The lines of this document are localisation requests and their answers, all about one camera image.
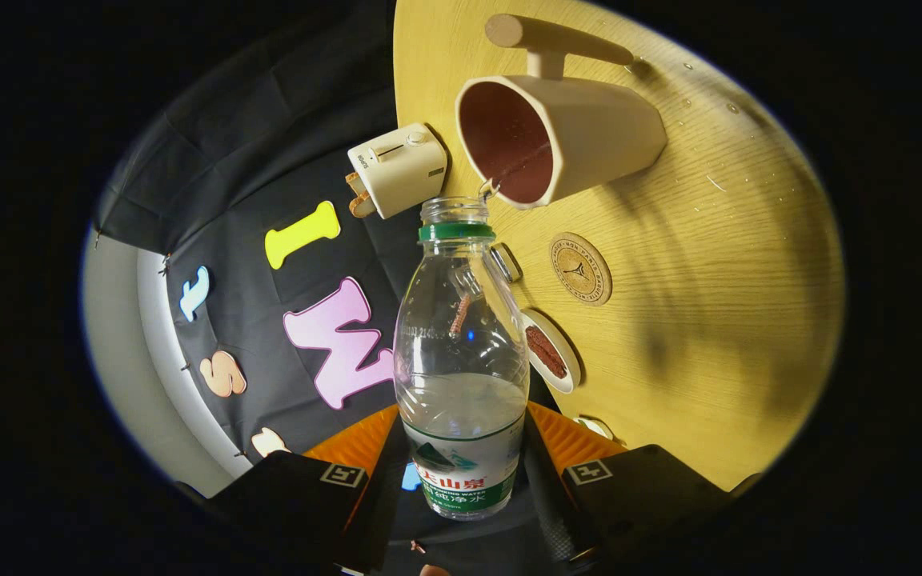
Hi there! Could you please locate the white toaster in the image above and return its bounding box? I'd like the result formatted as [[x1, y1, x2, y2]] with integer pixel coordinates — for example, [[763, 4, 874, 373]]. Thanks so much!
[[347, 122, 448, 220]]

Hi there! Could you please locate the black backdrop cloth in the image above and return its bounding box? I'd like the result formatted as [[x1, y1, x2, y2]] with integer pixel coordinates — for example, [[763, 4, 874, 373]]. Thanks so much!
[[93, 0, 574, 576]]

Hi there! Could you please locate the wooden table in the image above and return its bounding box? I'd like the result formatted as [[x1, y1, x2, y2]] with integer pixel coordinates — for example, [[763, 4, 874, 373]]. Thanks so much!
[[393, 0, 844, 490]]

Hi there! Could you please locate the brown meat piece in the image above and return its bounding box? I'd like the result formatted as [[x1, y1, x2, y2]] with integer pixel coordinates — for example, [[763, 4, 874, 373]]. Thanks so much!
[[525, 325, 568, 379]]

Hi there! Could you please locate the metal wire holder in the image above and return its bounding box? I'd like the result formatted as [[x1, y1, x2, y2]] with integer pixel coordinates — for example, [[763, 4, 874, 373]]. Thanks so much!
[[491, 242, 523, 283]]

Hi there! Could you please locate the white round plate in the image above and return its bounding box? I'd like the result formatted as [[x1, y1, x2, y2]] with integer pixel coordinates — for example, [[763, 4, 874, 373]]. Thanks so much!
[[521, 310, 582, 394]]

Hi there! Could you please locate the beige cup with wooden handle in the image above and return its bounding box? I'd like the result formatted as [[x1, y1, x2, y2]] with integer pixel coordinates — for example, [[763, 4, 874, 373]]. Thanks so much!
[[455, 14, 667, 210]]

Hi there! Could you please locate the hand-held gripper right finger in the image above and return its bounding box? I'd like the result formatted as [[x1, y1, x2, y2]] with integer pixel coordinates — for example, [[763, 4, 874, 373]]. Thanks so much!
[[521, 400, 739, 566]]

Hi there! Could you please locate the white divided condiment dish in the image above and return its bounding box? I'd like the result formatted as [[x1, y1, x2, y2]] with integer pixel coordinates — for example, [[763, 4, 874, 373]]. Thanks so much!
[[575, 414, 626, 447]]

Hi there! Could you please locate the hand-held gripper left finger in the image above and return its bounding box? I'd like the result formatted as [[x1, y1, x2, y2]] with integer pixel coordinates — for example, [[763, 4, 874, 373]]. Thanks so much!
[[205, 404, 410, 573]]

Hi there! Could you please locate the round cork coaster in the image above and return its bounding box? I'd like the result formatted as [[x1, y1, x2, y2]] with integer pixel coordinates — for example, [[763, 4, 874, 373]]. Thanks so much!
[[549, 232, 613, 306]]

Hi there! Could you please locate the clear plastic juice bottle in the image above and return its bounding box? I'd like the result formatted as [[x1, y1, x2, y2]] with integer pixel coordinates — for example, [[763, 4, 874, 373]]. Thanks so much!
[[393, 196, 531, 521]]

